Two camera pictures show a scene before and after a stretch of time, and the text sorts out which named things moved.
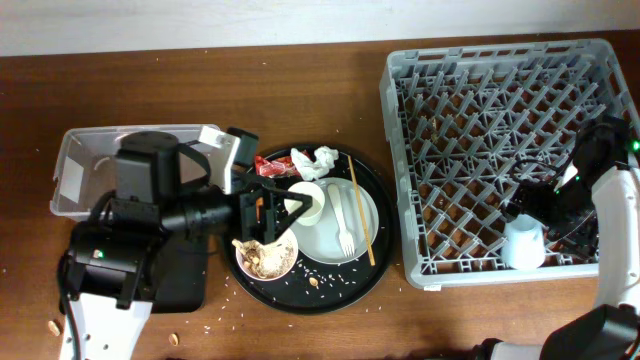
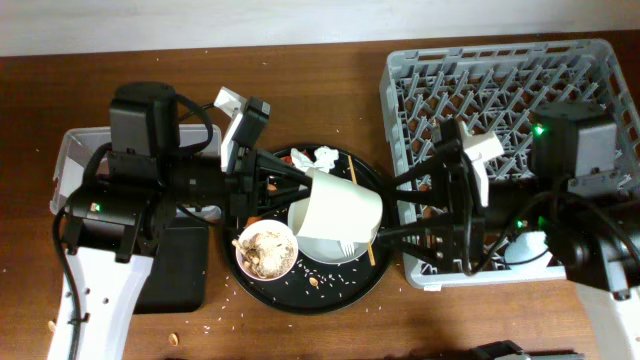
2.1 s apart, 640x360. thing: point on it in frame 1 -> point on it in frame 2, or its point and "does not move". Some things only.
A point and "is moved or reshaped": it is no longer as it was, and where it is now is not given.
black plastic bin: [175, 274] does not move
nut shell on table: [173, 339] does not move
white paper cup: [311, 215] is moved or reshaped
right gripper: [530, 199] -> [468, 217]
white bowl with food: [267, 262] does not move
